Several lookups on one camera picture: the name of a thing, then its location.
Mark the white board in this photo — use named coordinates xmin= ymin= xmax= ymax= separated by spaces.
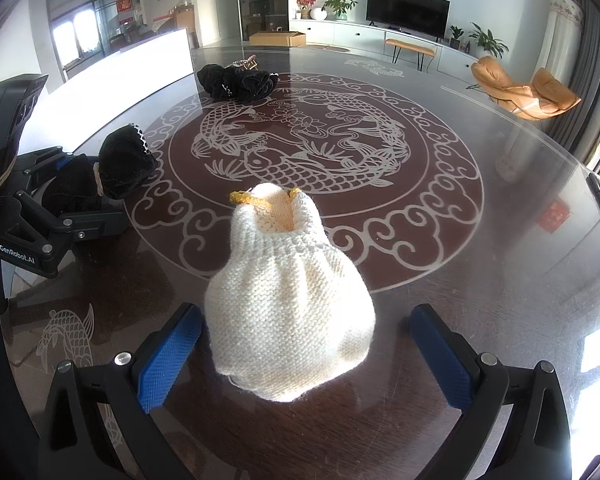
xmin=44 ymin=27 xmax=191 ymax=157

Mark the large leafy potted plant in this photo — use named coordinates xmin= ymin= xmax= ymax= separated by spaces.
xmin=467 ymin=22 xmax=510 ymax=59

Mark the glass desktop with fish pattern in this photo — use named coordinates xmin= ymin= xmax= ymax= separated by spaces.
xmin=0 ymin=42 xmax=600 ymax=480

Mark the cardboard box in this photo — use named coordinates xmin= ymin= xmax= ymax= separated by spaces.
xmin=249 ymin=31 xmax=307 ymax=47

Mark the white television cabinet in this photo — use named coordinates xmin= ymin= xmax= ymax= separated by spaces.
xmin=289 ymin=19 xmax=481 ymax=74

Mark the green potted plant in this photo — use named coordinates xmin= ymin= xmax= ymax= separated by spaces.
xmin=322 ymin=0 xmax=359 ymax=22

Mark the black velvet pouch white trim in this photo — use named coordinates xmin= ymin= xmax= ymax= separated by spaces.
xmin=42 ymin=125 xmax=157 ymax=216

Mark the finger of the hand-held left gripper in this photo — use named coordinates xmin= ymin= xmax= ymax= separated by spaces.
xmin=12 ymin=192 xmax=129 ymax=281
xmin=11 ymin=146 xmax=87 ymax=191

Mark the wooden bench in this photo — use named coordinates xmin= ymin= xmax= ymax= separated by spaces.
xmin=385 ymin=38 xmax=439 ymax=72

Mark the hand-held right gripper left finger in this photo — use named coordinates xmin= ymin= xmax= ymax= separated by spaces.
xmin=39 ymin=302 xmax=204 ymax=480

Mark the wooden sideboard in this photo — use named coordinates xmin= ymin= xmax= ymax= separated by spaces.
xmin=172 ymin=5 xmax=196 ymax=32

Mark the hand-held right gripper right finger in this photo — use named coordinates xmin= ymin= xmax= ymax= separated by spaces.
xmin=408 ymin=303 xmax=574 ymax=480

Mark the black television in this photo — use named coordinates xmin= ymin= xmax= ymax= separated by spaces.
xmin=367 ymin=0 xmax=451 ymax=40

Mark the cream knitted pouch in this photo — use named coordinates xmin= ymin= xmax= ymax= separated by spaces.
xmin=203 ymin=182 xmax=378 ymax=403

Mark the orange lounge chair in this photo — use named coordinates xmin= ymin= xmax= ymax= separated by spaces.
xmin=470 ymin=56 xmax=583 ymax=121

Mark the grey curtain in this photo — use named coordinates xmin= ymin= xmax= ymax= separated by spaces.
xmin=545 ymin=5 xmax=600 ymax=157

